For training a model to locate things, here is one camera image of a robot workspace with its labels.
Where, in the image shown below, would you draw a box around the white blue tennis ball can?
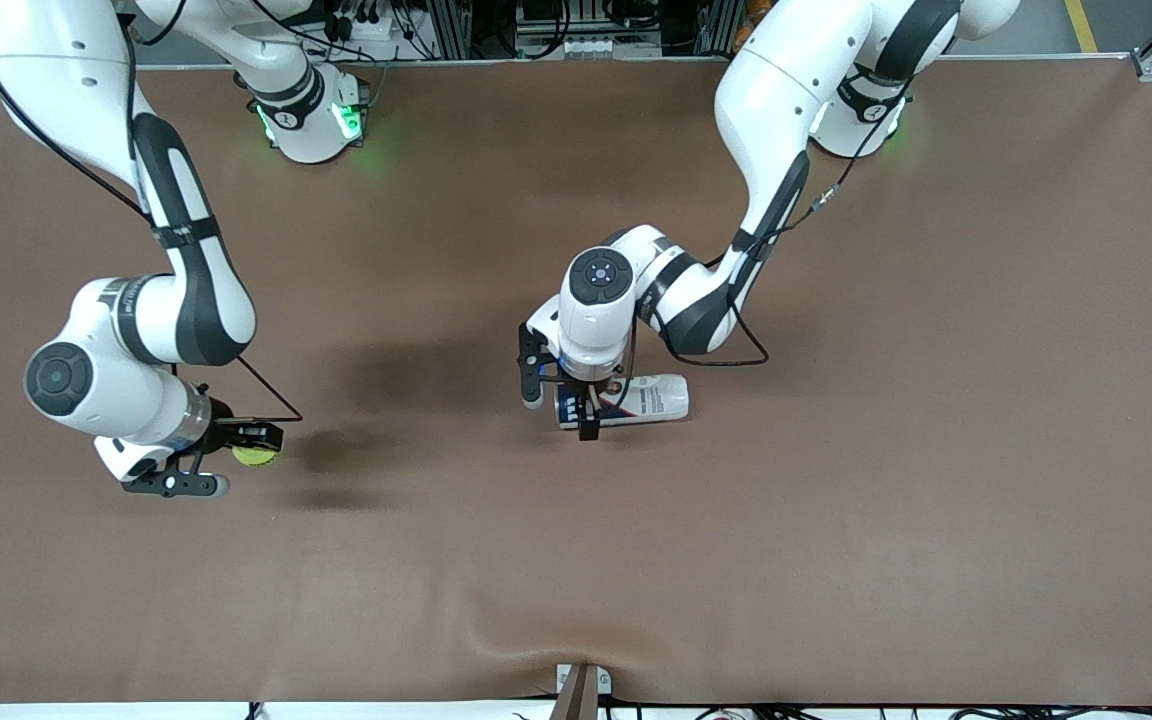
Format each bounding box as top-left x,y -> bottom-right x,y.
555,373 -> 690,431

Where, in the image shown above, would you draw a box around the white terminal strip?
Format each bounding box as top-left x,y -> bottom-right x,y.
554,35 -> 629,58

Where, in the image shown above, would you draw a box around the orange snack bags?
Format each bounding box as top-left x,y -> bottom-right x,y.
733,0 -> 772,51

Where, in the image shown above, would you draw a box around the white power strip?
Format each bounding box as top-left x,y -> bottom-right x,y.
321,0 -> 412,46

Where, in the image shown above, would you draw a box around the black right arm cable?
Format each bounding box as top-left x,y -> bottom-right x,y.
0,0 -> 304,423

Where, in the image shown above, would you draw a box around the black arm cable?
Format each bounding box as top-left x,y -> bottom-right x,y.
626,75 -> 917,369
0,0 -> 304,423

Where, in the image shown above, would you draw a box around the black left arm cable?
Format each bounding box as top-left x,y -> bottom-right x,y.
626,75 -> 917,369

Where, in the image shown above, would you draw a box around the aluminium frame post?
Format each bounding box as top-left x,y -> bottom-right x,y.
549,662 -> 614,720

